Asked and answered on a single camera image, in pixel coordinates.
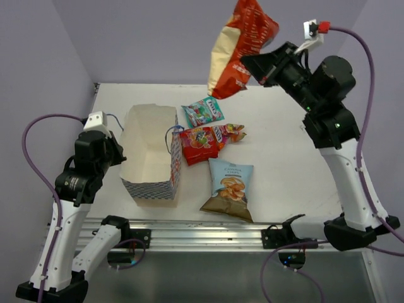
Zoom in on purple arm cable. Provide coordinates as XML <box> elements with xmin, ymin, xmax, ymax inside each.
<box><xmin>259</xmin><ymin>27</ymin><xmax>404</xmax><ymax>303</ymax></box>
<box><xmin>21</xmin><ymin>112</ymin><xmax>88</xmax><ymax>303</ymax></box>

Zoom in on aluminium front mounting rail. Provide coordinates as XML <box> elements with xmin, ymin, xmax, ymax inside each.
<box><xmin>74</xmin><ymin>217</ymin><xmax>370</xmax><ymax>253</ymax></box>

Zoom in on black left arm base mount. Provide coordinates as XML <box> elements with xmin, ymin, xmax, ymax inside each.
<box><xmin>107</xmin><ymin>229</ymin><xmax>152</xmax><ymax>271</ymax></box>

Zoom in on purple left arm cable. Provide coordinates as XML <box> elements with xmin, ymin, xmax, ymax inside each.
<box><xmin>21</xmin><ymin>112</ymin><xmax>88</xmax><ymax>303</ymax></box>

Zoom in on red chips bag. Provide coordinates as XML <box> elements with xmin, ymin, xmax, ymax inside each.
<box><xmin>207</xmin><ymin>0</ymin><xmax>279</xmax><ymax>99</ymax></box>

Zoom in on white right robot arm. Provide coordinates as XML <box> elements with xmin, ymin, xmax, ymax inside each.
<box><xmin>241</xmin><ymin>42</ymin><xmax>400</xmax><ymax>251</ymax></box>

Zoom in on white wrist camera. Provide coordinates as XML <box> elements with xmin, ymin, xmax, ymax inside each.
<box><xmin>294</xmin><ymin>19</ymin><xmax>331</xmax><ymax>54</ymax></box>
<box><xmin>83</xmin><ymin>111</ymin><xmax>108</xmax><ymax>132</ymax></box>

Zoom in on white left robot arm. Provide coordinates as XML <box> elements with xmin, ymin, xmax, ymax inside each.
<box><xmin>16</xmin><ymin>130</ymin><xmax>131</xmax><ymax>302</ymax></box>

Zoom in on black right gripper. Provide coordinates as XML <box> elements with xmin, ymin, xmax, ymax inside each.
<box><xmin>237</xmin><ymin>41</ymin><xmax>317</xmax><ymax>111</ymax></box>

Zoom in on red fruit candy packet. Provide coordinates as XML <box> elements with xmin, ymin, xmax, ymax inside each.
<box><xmin>179</xmin><ymin>127</ymin><xmax>219</xmax><ymax>166</ymax></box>

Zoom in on white paper bag blue handles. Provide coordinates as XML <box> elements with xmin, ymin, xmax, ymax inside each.
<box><xmin>107</xmin><ymin>104</ymin><xmax>183</xmax><ymax>209</ymax></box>

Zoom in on green candy packet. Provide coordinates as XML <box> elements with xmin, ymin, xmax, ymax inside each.
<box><xmin>181</xmin><ymin>97</ymin><xmax>225</xmax><ymax>128</ymax></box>

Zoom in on colourful twisted candy packet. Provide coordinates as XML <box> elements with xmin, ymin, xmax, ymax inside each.
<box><xmin>211</xmin><ymin>124</ymin><xmax>247</xmax><ymax>151</ymax></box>

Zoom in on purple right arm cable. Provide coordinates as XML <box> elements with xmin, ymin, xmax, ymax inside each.
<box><xmin>259</xmin><ymin>27</ymin><xmax>404</xmax><ymax>303</ymax></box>

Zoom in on aluminium table edge rail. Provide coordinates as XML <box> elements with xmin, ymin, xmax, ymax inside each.
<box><xmin>307</xmin><ymin>83</ymin><xmax>345</xmax><ymax>209</ymax></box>

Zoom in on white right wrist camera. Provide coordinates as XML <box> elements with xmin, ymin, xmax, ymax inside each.
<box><xmin>294</xmin><ymin>19</ymin><xmax>331</xmax><ymax>54</ymax></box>

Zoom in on blue cassava chips bag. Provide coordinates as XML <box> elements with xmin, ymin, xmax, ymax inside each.
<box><xmin>199</xmin><ymin>158</ymin><xmax>254</xmax><ymax>223</ymax></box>

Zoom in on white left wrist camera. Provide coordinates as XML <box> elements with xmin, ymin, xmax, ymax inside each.
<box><xmin>83</xmin><ymin>111</ymin><xmax>108</xmax><ymax>132</ymax></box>

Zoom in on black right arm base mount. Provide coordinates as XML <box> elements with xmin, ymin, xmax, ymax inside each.
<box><xmin>261</xmin><ymin>214</ymin><xmax>318</xmax><ymax>270</ymax></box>

